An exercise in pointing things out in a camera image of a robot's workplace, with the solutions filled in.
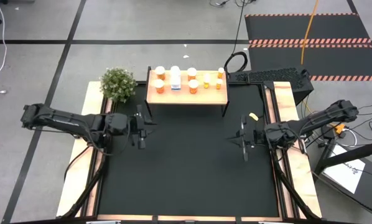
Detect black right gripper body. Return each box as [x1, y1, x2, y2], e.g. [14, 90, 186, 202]
[240, 114, 267, 162]

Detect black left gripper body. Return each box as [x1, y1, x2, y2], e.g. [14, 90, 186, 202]
[128, 104, 147, 150]

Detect large orange pill bottle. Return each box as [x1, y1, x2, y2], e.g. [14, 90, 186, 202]
[153, 78, 165, 95]
[186, 67, 198, 81]
[154, 65, 166, 81]
[188, 79, 200, 95]

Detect wooden shelf black metal legs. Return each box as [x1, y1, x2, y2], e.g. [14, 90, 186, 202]
[145, 65, 230, 118]

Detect artificial green potted plant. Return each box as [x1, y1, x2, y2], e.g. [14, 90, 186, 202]
[99, 67, 138, 104]

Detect black perforated computer tower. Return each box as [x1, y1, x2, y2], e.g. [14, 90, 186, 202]
[228, 67, 315, 98]

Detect black table mat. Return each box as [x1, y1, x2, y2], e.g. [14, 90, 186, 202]
[97, 82, 282, 218]

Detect black orange-striped floor mat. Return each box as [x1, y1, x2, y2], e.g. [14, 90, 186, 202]
[244, 12, 372, 45]
[248, 43, 372, 82]

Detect white paper sheet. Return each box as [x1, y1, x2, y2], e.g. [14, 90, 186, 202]
[322, 144, 366, 194]

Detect orange cable plug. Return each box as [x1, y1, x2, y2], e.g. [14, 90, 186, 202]
[331, 123, 346, 135]

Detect black hanging cable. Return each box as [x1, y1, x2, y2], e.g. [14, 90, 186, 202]
[223, 0, 249, 74]

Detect yellow hanging cable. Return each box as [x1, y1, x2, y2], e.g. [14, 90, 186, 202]
[300, 0, 320, 65]

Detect black floor cable tangle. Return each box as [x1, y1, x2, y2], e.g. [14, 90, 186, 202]
[209, 0, 258, 8]

